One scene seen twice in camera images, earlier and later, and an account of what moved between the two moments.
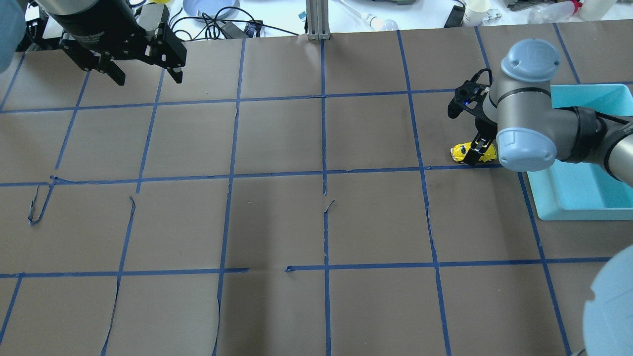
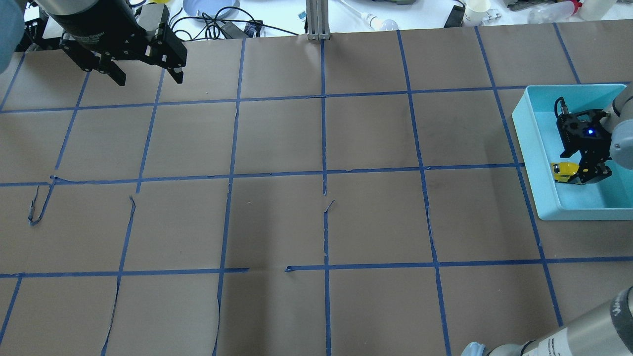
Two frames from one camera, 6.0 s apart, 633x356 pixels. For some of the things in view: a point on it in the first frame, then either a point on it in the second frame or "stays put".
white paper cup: [475, 12] stays put
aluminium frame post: [317, 20] stays put
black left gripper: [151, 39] stays put
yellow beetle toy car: [459, 152] -> [562, 171]
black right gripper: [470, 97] -> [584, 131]
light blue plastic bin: [571, 191] stays put
